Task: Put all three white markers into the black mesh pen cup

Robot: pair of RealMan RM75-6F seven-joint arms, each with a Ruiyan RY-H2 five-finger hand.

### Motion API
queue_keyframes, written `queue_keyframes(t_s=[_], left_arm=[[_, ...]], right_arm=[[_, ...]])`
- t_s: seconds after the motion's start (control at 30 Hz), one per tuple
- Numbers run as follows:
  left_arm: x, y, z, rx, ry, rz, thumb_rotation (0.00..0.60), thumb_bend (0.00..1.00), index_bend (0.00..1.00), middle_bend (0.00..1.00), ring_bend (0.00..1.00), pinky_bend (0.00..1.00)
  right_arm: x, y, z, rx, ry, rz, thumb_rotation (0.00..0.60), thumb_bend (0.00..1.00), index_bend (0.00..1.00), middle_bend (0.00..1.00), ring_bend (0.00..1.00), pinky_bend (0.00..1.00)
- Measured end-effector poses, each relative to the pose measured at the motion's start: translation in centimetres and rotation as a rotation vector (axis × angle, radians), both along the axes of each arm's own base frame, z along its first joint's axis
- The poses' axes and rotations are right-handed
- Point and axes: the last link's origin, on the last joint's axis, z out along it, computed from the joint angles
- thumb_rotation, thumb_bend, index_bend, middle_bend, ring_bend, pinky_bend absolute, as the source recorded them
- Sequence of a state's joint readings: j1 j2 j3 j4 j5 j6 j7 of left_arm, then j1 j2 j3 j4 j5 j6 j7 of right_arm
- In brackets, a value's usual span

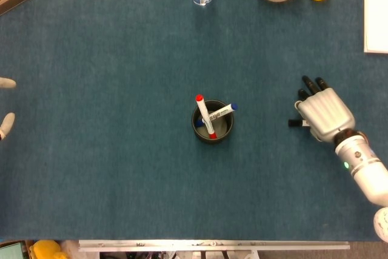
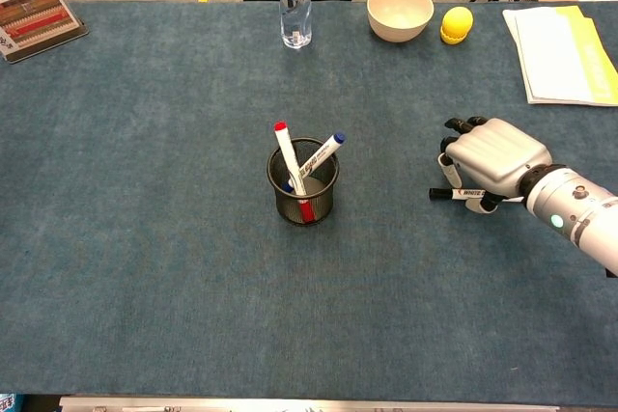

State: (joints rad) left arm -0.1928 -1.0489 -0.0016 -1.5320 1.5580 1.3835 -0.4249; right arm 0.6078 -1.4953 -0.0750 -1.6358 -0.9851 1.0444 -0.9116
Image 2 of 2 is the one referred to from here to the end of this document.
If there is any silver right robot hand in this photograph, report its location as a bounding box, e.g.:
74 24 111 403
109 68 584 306
436 116 553 214

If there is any black whiteboard marker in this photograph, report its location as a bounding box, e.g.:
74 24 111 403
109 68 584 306
429 186 525 205

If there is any blue whiteboard marker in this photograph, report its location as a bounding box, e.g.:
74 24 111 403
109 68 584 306
281 131 347 194

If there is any red whiteboard marker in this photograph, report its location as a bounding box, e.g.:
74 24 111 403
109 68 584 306
273 121 316 224

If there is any black mesh pen holder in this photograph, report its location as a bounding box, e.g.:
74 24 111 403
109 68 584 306
267 135 341 227

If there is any white paper stack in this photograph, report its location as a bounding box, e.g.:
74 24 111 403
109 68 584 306
501 7 596 106

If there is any yellow-green folder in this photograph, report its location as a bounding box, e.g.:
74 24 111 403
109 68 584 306
554 5 618 108

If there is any yellow egg-shaped toy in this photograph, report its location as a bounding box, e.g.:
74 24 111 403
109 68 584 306
438 6 475 45

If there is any cream bowl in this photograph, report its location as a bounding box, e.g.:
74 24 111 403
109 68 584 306
366 0 435 43

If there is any blue-grey felt table mat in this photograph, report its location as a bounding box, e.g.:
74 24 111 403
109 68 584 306
0 0 618 406

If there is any colourful box at corner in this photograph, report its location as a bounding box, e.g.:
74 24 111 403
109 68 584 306
0 0 91 65

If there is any aluminium rail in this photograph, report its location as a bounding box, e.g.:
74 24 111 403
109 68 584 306
58 395 561 412

